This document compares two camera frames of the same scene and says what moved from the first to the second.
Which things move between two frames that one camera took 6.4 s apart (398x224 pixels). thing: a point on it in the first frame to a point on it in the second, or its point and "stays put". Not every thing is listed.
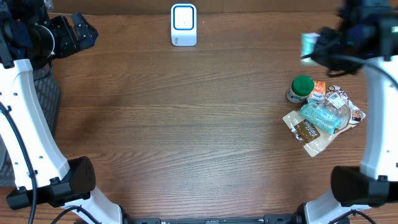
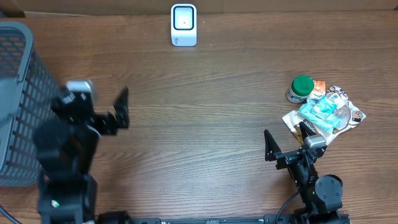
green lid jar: [301, 88] stays put
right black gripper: [326, 44] to [274, 153]
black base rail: [268, 219] stays put
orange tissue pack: [319, 91] stays put
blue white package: [308, 42] to [335, 99]
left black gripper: [88, 35] to [108, 122]
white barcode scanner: [183, 24] stays put
